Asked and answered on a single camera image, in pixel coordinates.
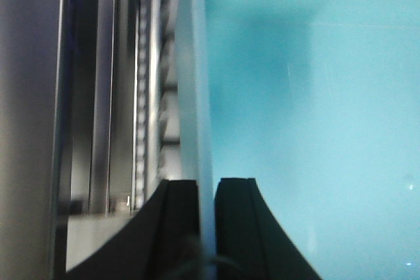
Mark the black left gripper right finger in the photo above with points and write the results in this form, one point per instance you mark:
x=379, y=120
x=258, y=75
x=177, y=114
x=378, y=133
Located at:
x=251, y=238

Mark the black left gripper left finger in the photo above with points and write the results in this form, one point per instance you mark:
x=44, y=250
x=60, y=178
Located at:
x=152, y=243

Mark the light teal plastic bin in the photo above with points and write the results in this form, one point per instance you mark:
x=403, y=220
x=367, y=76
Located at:
x=318, y=101

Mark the white roller track right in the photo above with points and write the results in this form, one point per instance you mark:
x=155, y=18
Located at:
x=157, y=127

